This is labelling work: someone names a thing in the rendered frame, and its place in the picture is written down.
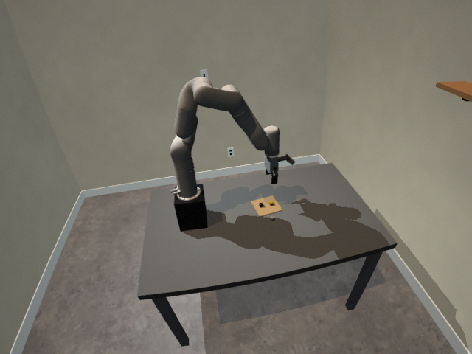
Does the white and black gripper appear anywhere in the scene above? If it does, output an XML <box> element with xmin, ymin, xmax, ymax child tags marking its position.
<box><xmin>264</xmin><ymin>153</ymin><xmax>279</xmax><ymax>184</ymax></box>

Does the orange flat mat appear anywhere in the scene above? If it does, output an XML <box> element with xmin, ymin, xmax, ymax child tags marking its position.
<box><xmin>251</xmin><ymin>196</ymin><xmax>282</xmax><ymax>217</ymax></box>

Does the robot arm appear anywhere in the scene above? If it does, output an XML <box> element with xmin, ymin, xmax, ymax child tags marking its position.
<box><xmin>170</xmin><ymin>77</ymin><xmax>280</xmax><ymax>201</ymax></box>

